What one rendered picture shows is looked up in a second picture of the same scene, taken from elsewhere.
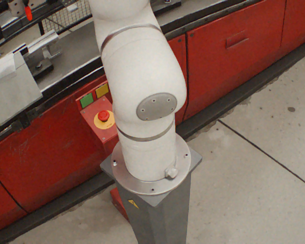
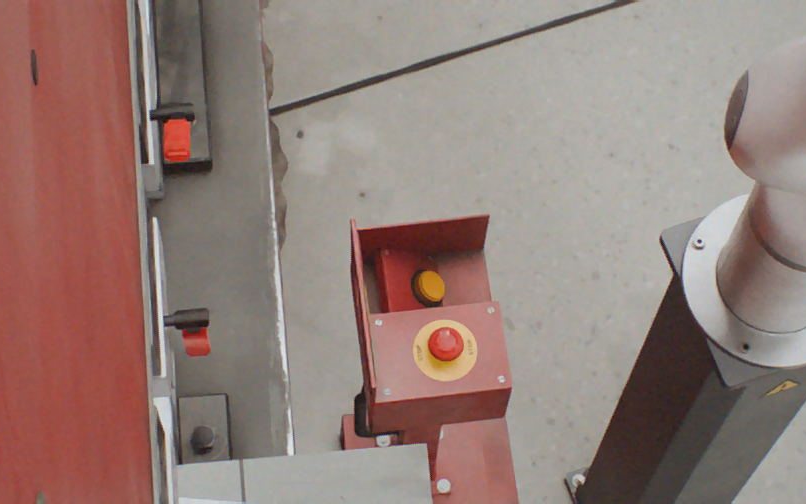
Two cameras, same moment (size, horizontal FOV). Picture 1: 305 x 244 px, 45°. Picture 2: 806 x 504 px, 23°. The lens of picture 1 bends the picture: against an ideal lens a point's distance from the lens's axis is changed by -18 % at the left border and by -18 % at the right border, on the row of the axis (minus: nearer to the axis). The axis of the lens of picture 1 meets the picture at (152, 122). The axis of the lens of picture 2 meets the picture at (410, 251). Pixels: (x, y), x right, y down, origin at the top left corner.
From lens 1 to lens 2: 1.47 m
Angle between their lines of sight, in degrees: 34
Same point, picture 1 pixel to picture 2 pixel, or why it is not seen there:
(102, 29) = not seen: outside the picture
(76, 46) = (177, 298)
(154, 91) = not seen: outside the picture
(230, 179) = (489, 198)
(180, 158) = not seen: hidden behind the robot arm
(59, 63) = (214, 375)
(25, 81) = (329, 479)
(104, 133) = (488, 370)
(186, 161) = not seen: outside the picture
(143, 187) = not seen: outside the picture
